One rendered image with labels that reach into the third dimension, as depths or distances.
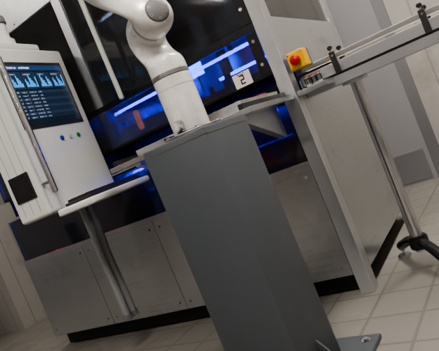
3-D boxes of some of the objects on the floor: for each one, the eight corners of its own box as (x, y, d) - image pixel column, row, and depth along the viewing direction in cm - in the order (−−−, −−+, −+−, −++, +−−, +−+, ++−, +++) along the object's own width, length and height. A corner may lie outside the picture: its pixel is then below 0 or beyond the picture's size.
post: (364, 287, 211) (176, -182, 201) (378, 285, 208) (187, -192, 198) (361, 294, 206) (167, -188, 196) (375, 292, 202) (178, -199, 193)
